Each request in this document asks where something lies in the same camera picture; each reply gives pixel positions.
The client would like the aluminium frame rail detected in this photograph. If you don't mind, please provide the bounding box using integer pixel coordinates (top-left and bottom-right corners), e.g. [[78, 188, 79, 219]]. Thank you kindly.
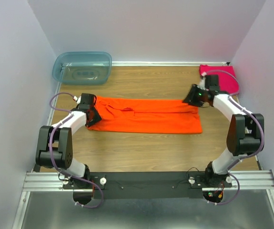
[[22, 170, 274, 192]]

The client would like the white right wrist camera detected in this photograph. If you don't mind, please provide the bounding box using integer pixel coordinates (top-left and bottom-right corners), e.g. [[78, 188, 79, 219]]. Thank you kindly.
[[197, 75, 207, 90]]

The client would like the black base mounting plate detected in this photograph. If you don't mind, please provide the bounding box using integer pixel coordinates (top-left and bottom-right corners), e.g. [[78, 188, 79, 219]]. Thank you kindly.
[[63, 170, 233, 204]]

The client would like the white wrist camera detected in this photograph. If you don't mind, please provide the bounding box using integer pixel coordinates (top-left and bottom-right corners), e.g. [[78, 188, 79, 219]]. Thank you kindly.
[[72, 96, 81, 104], [197, 75, 207, 90]]

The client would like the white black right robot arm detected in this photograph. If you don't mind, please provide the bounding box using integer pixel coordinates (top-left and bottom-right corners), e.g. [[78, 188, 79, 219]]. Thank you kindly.
[[183, 73, 264, 187]]

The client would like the teal plastic basin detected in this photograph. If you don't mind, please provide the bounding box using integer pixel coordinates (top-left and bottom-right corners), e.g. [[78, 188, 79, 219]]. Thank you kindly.
[[52, 52, 112, 85]]

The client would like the orange t shirt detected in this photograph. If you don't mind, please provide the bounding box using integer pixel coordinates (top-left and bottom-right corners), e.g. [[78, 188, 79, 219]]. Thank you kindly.
[[88, 96, 203, 134]]

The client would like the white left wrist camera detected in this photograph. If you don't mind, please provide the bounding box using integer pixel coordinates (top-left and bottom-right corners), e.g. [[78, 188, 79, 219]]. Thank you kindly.
[[72, 96, 81, 104]]

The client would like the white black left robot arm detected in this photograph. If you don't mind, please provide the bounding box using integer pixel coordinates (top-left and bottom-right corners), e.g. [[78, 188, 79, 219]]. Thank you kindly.
[[35, 93, 102, 188]]

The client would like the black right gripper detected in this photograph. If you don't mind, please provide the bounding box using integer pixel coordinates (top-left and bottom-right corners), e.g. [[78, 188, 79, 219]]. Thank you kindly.
[[182, 84, 208, 108]]

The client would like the folded pink t shirt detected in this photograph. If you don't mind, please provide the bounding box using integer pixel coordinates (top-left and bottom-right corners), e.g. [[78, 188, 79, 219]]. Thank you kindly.
[[199, 65, 239, 94]]

